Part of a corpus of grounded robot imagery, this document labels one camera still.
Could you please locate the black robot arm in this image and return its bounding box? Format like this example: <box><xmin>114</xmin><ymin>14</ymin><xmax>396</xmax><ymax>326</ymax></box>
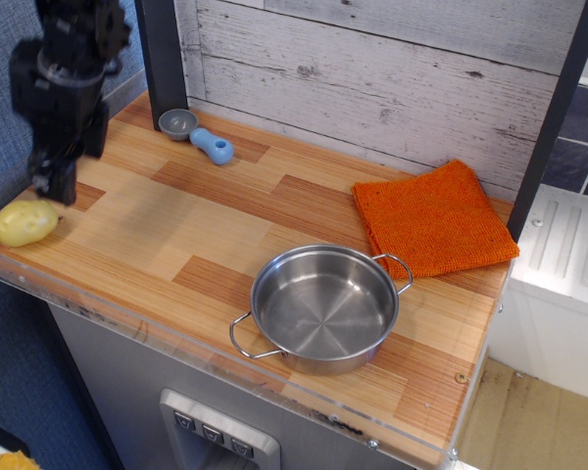
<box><xmin>9</xmin><ymin>1</ymin><xmax>131</xmax><ymax>206</ymax></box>

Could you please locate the clear acrylic table edge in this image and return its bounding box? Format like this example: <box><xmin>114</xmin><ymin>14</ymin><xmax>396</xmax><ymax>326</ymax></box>
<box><xmin>0</xmin><ymin>254</ymin><xmax>460</xmax><ymax>469</ymax></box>

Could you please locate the yellow toy potato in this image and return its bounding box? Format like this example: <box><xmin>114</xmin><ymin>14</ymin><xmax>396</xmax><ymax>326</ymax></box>
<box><xmin>0</xmin><ymin>200</ymin><xmax>59</xmax><ymax>248</ymax></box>

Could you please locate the white ribbed sink drainboard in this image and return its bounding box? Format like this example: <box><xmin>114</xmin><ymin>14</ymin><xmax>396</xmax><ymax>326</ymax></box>
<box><xmin>512</xmin><ymin>184</ymin><xmax>588</xmax><ymax>304</ymax></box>

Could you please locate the dark grey left post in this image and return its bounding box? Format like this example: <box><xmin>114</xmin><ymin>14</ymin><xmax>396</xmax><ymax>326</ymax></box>
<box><xmin>134</xmin><ymin>0</ymin><xmax>187</xmax><ymax>130</ymax></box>

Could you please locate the dark grey post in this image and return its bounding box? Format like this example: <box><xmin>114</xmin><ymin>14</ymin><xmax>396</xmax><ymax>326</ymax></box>
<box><xmin>134</xmin><ymin>0</ymin><xmax>187</xmax><ymax>130</ymax></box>
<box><xmin>507</xmin><ymin>1</ymin><xmax>588</xmax><ymax>241</ymax></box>

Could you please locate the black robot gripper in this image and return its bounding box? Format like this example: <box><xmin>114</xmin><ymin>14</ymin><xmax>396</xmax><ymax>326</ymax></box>
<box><xmin>9</xmin><ymin>39</ymin><xmax>109</xmax><ymax>205</ymax></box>

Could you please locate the yellow object at bottom left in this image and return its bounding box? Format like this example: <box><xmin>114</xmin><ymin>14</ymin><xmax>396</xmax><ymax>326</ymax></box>
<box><xmin>0</xmin><ymin>451</ymin><xmax>41</xmax><ymax>470</ymax></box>

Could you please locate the grey and blue toy scoop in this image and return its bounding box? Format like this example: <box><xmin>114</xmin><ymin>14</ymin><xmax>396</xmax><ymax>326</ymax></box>
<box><xmin>158</xmin><ymin>109</ymin><xmax>234</xmax><ymax>165</ymax></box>

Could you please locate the stainless steel pot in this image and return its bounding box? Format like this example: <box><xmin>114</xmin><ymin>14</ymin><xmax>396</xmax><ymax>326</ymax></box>
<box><xmin>233</xmin><ymin>244</ymin><xmax>414</xmax><ymax>376</ymax></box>

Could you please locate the dark grey right post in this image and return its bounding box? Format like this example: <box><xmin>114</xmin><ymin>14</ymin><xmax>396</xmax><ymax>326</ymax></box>
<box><xmin>507</xmin><ymin>1</ymin><xmax>588</xmax><ymax>241</ymax></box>

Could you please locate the orange knitted cloth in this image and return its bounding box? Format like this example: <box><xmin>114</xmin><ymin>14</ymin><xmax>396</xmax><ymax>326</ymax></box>
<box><xmin>352</xmin><ymin>160</ymin><xmax>520</xmax><ymax>278</ymax></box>

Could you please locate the grey dispenser panel with buttons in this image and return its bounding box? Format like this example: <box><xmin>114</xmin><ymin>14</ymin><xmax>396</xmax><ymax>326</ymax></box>
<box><xmin>160</xmin><ymin>389</ymin><xmax>281</xmax><ymax>469</ymax></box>

